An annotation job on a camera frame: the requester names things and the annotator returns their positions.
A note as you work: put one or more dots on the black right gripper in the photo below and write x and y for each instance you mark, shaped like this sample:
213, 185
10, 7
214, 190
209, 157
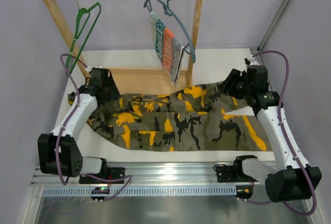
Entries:
233, 84

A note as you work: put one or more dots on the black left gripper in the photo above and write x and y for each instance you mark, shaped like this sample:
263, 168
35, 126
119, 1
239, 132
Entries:
109, 89

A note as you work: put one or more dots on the camouflage yellow green trousers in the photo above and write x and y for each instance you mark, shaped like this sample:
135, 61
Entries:
198, 118

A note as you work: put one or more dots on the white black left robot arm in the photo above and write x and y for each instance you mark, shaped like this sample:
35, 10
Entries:
58, 151

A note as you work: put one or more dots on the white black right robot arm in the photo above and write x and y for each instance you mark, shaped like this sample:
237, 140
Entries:
293, 178

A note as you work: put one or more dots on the blue-grey clothes hanger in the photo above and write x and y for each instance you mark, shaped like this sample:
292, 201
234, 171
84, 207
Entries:
189, 48

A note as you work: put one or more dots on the wooden clothes rack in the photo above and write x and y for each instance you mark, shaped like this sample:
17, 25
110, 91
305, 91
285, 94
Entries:
134, 71

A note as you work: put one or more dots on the colourful printed cloth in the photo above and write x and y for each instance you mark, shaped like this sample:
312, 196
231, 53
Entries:
169, 50

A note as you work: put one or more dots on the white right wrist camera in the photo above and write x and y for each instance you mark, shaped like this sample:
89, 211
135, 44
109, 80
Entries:
251, 61

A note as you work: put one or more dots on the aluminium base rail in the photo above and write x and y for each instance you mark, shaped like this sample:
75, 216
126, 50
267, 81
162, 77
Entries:
170, 173

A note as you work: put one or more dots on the slotted grey cable duct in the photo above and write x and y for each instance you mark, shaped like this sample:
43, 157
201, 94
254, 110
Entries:
140, 191

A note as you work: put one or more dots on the aluminium corner frame profile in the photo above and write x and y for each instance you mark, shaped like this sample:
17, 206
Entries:
278, 16

